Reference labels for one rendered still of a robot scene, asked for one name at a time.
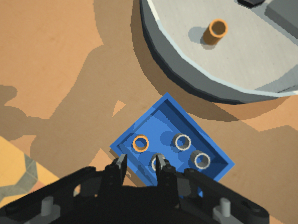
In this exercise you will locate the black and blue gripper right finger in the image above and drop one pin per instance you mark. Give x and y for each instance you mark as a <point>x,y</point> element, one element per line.
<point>219,202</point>

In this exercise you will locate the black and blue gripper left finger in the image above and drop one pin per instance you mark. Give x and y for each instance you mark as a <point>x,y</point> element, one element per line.
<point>57,198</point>

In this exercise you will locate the grey metal sleeve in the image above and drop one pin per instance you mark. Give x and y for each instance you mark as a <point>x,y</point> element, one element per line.
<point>153,158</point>
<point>187,141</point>
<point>204,163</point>

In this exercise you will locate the bronze bushing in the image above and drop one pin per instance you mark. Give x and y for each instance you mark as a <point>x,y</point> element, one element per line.
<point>217,25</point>
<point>140,149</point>

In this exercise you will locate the blue crate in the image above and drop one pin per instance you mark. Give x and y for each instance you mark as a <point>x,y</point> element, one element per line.
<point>159,124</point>

